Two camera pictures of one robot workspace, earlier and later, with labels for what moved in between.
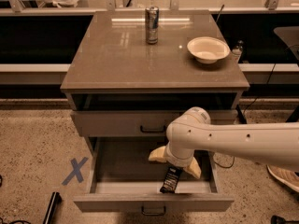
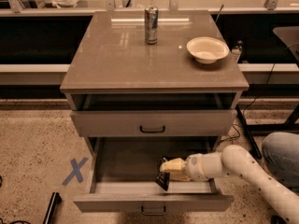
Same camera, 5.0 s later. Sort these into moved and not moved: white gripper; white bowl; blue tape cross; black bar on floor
Moved: white gripper
Not moved: blue tape cross; black bar on floor; white bowl
